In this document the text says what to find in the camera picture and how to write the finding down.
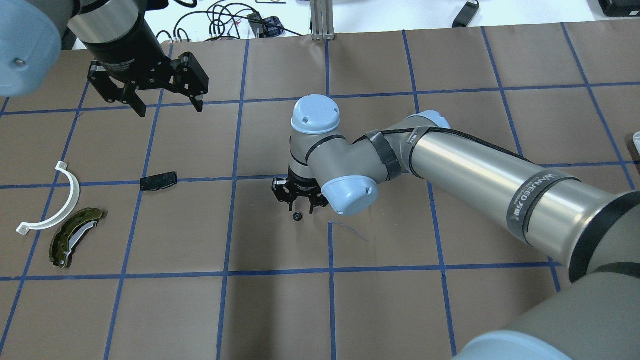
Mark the aluminium frame post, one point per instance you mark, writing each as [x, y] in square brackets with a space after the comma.
[322, 20]

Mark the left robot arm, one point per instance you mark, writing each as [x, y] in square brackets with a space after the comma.
[127, 55]

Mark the green brake shoe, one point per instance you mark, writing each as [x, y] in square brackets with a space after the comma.
[70, 234]

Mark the black brake pad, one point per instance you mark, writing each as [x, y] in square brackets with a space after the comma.
[158, 182]

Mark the black power adapter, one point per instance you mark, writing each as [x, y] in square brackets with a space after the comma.
[466, 14]

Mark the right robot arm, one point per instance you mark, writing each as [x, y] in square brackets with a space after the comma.
[593, 233]

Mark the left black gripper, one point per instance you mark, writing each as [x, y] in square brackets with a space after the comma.
[121, 50]

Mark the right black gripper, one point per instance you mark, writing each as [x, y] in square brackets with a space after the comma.
[299, 185]

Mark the white curved plastic part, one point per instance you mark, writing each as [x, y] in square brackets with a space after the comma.
[75, 189]

